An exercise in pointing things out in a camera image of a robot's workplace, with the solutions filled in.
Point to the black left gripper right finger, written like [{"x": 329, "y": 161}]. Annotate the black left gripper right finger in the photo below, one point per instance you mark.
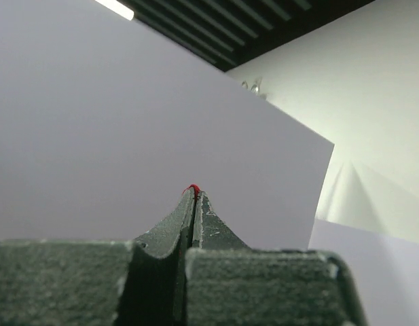
[{"x": 230, "y": 283}]

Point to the ceiling light strip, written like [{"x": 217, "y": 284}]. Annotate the ceiling light strip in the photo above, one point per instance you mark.
[{"x": 118, "y": 8}]

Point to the red t shirt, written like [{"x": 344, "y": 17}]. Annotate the red t shirt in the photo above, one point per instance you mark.
[{"x": 194, "y": 189}]

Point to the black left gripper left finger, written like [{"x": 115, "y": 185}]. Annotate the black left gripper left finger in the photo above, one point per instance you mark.
[{"x": 99, "y": 282}]

